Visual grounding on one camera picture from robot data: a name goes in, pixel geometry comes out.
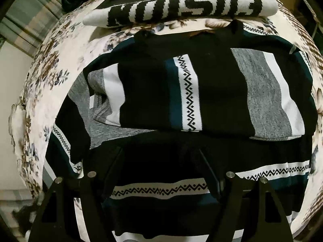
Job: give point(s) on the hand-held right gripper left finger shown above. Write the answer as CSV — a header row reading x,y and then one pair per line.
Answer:
x,y
111,166

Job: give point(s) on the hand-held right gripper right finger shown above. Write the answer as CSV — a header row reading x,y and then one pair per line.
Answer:
x,y
210,166

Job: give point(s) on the striped patterned knit sweater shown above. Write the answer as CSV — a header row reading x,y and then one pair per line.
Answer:
x,y
214,93

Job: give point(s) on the floral blanket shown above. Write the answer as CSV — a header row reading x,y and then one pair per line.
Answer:
x,y
63,55

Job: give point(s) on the plaid cloth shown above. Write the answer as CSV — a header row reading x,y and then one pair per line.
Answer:
x,y
25,17

